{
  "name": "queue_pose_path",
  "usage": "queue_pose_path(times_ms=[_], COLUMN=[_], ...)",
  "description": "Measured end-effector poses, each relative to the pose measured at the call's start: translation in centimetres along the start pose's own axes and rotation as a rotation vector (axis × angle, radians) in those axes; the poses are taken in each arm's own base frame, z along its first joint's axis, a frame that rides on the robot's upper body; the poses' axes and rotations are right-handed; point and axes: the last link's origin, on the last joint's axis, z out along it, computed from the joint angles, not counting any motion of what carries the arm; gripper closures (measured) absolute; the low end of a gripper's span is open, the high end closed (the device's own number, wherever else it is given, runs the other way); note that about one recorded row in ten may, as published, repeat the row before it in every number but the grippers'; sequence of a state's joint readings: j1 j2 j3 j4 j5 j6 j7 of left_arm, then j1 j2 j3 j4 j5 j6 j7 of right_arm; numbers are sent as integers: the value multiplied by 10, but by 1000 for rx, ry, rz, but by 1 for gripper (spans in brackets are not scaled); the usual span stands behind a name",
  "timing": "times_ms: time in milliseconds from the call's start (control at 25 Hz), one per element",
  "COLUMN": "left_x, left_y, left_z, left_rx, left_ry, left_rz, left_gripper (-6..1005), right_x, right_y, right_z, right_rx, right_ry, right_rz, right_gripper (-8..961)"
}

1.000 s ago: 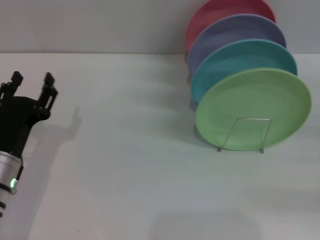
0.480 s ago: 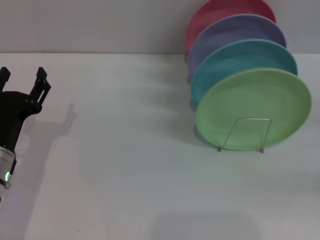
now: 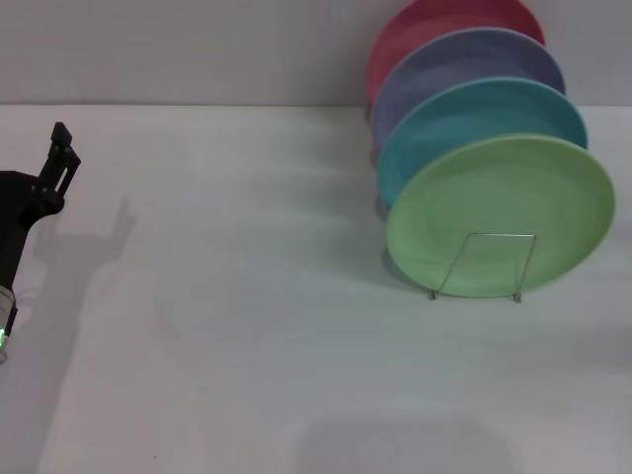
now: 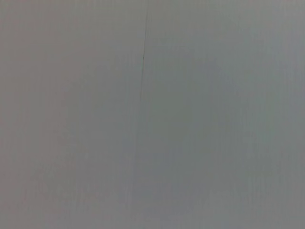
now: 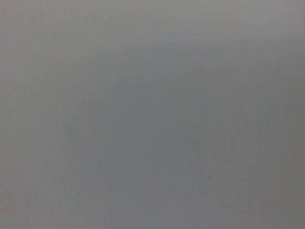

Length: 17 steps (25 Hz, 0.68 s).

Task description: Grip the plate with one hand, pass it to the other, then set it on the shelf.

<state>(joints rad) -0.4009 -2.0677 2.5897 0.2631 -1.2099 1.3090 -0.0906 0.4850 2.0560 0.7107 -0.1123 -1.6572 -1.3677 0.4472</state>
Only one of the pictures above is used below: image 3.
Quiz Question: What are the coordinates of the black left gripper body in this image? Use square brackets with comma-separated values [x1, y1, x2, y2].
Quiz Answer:
[0, 170, 51, 293]

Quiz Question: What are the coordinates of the purple plate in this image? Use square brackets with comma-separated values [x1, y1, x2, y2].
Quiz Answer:
[370, 28, 568, 149]

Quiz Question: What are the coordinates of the metal wire plate rack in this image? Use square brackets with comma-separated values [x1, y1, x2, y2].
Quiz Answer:
[429, 231, 538, 303]

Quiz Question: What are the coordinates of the red plate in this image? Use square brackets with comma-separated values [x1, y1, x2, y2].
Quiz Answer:
[365, 0, 547, 108]

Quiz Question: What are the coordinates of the green plate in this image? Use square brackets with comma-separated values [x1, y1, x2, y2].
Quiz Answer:
[385, 136, 617, 300]

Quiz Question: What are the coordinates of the blue plate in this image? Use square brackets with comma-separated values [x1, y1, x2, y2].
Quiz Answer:
[378, 77, 589, 208]

